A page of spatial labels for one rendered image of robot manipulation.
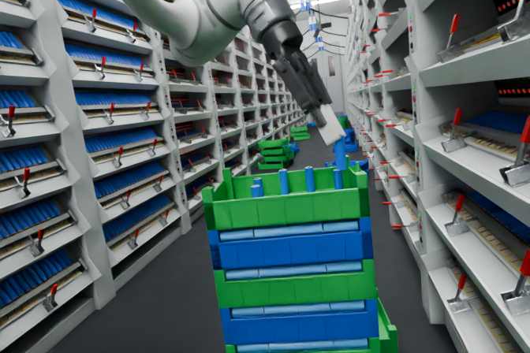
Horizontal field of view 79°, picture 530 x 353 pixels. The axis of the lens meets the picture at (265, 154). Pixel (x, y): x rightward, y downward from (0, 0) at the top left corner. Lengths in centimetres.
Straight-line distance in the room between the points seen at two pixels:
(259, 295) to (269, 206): 18
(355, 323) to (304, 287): 12
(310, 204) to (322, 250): 9
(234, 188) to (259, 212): 21
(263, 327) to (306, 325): 8
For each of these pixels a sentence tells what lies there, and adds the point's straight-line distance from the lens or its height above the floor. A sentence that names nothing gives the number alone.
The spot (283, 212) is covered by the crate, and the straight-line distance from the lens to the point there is 59.
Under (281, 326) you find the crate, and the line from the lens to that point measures 70.
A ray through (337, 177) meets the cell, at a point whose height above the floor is 53.
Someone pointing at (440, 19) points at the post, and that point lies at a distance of 98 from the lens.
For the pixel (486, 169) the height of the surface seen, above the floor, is 55.
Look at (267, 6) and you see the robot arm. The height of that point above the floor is 87.
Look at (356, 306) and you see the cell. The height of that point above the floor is 30.
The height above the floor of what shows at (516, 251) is 40.
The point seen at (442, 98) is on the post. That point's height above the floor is 66.
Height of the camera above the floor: 70
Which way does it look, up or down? 9 degrees down
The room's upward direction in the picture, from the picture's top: 7 degrees counter-clockwise
